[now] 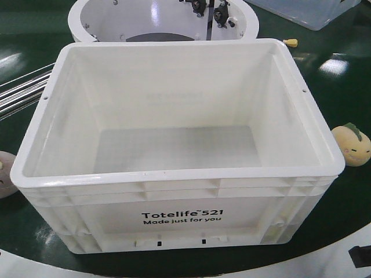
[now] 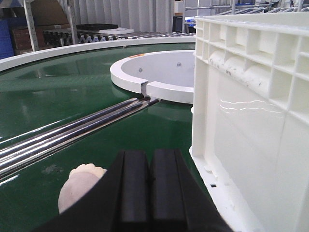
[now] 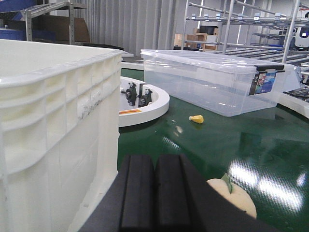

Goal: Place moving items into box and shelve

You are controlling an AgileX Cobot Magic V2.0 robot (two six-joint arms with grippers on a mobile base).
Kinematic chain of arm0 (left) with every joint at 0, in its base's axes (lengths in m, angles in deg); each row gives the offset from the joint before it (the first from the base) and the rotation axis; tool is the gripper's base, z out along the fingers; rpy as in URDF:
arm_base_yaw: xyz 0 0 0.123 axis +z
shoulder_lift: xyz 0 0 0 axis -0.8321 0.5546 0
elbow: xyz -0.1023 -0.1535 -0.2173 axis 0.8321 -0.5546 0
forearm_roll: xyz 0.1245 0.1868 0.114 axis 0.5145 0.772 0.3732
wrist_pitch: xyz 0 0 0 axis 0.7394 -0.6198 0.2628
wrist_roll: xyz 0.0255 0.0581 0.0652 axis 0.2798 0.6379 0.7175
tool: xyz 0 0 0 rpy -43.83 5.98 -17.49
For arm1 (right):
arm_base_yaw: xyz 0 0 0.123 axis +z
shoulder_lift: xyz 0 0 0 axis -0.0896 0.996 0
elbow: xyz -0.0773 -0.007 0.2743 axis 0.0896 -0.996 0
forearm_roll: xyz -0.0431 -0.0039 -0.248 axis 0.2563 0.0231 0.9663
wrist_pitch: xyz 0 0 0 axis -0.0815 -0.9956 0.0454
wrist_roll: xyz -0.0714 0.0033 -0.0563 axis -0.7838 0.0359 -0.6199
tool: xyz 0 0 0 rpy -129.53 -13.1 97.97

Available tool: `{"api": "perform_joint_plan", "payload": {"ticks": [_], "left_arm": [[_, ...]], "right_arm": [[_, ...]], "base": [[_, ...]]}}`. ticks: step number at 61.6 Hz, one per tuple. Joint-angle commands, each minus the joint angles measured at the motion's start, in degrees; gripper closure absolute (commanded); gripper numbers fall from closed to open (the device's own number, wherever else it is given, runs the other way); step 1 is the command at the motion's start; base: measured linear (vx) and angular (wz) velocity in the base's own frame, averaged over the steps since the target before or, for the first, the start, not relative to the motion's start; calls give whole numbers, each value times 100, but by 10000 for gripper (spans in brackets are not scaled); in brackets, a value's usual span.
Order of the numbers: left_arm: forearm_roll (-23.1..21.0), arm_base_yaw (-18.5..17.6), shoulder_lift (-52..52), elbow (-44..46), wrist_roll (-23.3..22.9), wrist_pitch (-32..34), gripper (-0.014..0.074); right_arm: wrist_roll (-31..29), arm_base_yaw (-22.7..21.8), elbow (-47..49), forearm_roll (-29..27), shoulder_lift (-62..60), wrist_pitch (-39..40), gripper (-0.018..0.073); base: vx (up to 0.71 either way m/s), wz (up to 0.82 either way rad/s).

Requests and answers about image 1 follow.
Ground yellow plush fruit toy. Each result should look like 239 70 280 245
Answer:
332 122 370 167

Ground black bracket at table edge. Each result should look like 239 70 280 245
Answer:
348 246 371 268

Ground small yellow toy piece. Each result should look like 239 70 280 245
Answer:
282 39 299 48

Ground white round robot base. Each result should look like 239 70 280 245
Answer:
67 1 259 42

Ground white plastic tote box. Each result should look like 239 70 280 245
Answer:
10 39 345 254

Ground pink plush ball toy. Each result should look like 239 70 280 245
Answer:
1 151 18 199

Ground chrome metal rods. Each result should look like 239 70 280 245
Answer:
1 63 55 120

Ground clear plastic storage bin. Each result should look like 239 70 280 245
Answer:
249 0 361 31

